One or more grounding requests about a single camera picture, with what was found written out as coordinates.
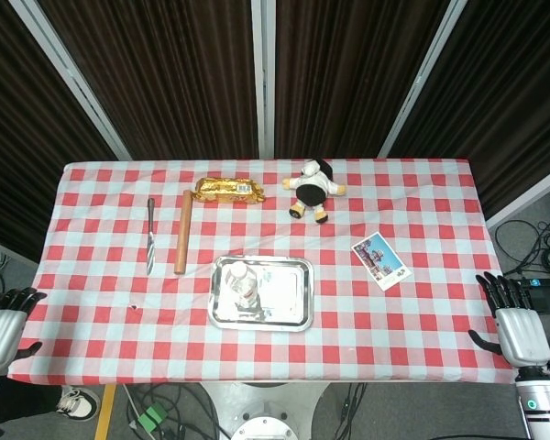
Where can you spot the green plug connector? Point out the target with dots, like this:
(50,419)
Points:
(152,417)

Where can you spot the postcard with building photo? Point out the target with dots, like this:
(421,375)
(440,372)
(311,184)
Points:
(380,261)

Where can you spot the black white sneaker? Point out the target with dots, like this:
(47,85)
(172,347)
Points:
(80,403)

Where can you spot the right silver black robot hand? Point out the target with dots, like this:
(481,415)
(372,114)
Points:
(522,337)

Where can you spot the gold snack packet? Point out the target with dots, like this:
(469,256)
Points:
(229,190)

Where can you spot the dark pleated partition panel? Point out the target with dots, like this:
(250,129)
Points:
(509,101)
(344,78)
(18,137)
(174,78)

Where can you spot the grey partition frame post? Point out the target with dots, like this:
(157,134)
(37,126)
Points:
(262,78)
(73,82)
(421,82)

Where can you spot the clear plastic water bottle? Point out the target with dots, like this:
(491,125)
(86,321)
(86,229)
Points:
(243,286)

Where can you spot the black white plush toy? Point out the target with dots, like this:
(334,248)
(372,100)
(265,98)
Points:
(312,192)

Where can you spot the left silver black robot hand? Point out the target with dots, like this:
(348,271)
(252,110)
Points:
(0,339)

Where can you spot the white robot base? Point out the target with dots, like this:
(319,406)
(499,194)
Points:
(263,412)

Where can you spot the yellow floor tape strip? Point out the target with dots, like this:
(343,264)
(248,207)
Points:
(104,412)

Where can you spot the wooden rolling pin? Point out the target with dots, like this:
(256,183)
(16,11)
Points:
(183,234)

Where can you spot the black power strip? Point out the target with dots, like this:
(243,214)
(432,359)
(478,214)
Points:
(543,282)

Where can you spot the red white checked tablecloth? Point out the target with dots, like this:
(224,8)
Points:
(371,330)

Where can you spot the black trouser leg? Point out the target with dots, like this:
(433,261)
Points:
(23,405)

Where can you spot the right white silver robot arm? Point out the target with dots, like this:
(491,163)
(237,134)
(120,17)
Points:
(543,408)

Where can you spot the rectangular metal tray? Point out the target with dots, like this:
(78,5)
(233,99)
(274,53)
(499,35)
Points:
(284,298)

